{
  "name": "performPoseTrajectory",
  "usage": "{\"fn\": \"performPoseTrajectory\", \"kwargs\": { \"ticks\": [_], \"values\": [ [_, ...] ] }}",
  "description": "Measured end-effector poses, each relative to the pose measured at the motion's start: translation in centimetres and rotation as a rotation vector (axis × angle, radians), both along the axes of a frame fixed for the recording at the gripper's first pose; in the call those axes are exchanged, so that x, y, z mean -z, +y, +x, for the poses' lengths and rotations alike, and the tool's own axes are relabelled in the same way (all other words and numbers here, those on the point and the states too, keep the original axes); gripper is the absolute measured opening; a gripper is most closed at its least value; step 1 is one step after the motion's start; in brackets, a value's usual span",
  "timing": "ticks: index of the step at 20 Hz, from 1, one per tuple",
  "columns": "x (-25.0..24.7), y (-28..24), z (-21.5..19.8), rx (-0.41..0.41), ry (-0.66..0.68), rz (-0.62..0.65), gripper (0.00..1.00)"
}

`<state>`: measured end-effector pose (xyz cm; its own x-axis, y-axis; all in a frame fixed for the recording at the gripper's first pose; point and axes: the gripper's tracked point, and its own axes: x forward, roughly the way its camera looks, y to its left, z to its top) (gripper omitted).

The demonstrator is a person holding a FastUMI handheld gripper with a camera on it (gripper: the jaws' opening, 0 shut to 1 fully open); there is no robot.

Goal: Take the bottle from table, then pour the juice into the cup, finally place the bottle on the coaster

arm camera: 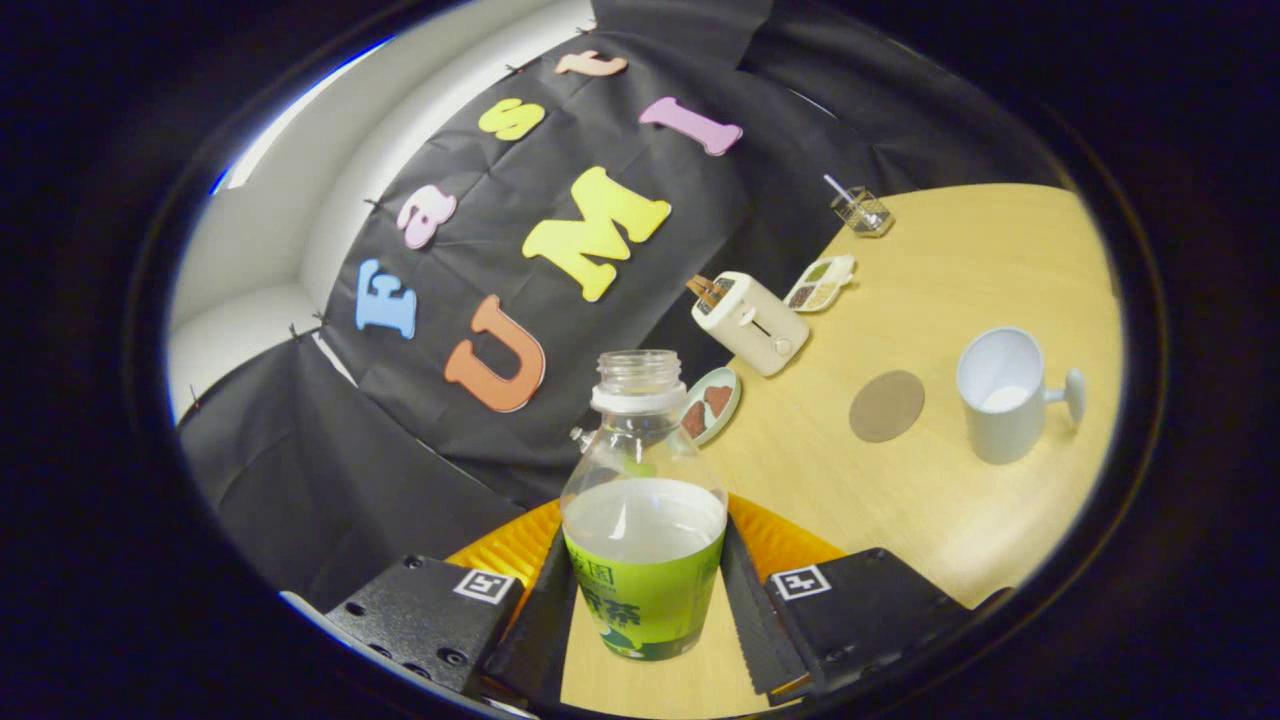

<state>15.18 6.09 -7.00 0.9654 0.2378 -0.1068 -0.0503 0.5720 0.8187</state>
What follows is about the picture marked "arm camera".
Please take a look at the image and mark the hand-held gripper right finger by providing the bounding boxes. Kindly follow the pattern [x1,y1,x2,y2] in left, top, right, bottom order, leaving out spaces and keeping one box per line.
[720,492,1013,706]

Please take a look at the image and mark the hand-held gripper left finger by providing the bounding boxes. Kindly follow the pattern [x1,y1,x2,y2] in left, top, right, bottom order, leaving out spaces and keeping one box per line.
[325,498,581,706]

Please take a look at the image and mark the clear juice bottle green label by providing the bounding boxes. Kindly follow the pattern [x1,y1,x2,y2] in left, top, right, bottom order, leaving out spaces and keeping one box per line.
[559,349,729,662]

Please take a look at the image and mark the round brown coaster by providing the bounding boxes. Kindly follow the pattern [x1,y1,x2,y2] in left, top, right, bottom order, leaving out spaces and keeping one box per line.
[849,370,926,444]

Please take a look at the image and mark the white cup with handle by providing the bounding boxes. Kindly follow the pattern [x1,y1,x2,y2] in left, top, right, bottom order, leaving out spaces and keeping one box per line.
[955,326,1087,465]

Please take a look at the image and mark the pale green plate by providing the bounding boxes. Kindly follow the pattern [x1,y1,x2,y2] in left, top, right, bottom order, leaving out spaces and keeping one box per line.
[682,366,743,447]

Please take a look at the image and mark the wooden table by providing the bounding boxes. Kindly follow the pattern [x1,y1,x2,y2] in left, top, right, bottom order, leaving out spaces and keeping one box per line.
[560,183,1126,719]

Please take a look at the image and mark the white toaster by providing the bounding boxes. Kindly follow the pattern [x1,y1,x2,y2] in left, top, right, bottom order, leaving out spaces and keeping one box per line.
[693,271,811,378]

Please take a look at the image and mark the white divided snack dish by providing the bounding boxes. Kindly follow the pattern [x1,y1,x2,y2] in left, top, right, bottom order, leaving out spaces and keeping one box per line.
[783,254,858,314]

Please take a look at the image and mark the clear glass holder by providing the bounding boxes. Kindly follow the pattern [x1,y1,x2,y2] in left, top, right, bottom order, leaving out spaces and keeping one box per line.
[830,186,896,239]

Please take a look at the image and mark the white straw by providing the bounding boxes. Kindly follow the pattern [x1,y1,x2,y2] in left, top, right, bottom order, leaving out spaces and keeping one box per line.
[823,174,881,223]

